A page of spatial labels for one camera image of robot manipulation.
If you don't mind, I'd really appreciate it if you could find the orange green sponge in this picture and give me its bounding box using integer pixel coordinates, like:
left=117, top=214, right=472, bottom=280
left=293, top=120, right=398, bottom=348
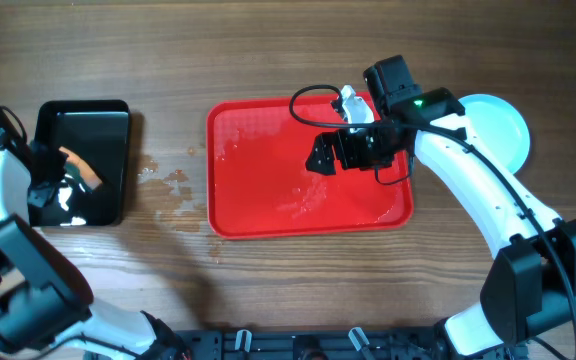
left=59, top=147, right=103, bottom=192

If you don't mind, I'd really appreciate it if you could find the light blue plate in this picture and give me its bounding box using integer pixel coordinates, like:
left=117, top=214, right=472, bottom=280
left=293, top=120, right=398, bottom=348
left=459, top=94, right=531, bottom=174

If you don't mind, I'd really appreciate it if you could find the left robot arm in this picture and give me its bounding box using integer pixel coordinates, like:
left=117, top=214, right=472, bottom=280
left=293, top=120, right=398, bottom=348
left=0, top=145, right=191, bottom=359

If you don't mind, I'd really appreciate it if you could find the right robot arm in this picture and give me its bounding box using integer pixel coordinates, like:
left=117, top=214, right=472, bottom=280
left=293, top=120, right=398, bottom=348
left=306, top=88, right=576, bottom=359

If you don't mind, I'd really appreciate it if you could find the red plastic tray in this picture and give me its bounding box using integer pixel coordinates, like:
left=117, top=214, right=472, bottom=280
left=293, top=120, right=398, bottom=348
left=206, top=98, right=414, bottom=240

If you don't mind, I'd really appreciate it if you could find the black water basin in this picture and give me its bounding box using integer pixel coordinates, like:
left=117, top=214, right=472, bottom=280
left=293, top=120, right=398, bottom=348
left=28, top=100, right=131, bottom=227

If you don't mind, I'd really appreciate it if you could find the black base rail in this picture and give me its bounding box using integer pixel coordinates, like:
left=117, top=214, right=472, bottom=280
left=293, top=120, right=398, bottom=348
left=178, top=326, right=461, bottom=360

